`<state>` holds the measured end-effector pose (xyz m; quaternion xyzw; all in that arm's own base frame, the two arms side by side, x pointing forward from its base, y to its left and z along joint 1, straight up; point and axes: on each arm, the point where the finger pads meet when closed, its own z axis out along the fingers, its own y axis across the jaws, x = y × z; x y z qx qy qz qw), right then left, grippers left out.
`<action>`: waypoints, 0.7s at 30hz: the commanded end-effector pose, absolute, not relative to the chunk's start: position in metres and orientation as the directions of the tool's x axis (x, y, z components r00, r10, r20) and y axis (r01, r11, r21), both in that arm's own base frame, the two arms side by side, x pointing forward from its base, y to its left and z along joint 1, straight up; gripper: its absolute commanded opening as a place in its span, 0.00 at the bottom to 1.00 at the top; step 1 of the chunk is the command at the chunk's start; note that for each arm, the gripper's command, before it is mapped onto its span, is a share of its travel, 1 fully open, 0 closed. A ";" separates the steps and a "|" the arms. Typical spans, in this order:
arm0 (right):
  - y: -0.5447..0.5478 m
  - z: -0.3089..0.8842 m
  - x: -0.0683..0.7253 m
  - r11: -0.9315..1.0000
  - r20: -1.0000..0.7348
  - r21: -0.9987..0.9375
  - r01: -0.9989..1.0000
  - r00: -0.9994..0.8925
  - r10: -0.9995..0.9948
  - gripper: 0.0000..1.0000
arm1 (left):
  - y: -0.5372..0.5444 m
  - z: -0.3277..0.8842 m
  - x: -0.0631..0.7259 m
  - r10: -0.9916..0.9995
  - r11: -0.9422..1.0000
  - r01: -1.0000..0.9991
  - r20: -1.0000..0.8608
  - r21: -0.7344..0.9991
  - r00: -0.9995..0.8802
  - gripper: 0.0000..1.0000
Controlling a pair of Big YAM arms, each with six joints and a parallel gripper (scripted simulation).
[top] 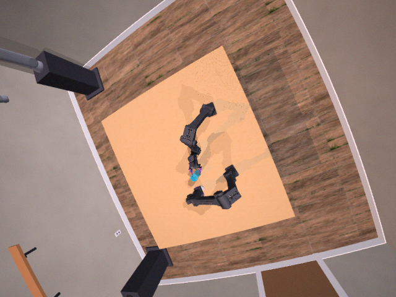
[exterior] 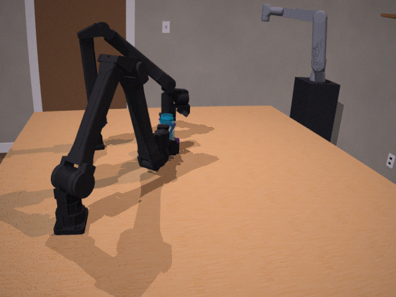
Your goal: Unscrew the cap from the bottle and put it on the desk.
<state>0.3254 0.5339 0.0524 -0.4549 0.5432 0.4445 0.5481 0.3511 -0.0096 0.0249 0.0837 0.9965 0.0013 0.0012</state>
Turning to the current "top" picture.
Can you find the translucent blue plastic bottle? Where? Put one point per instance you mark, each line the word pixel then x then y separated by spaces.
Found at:
pixel 195 175

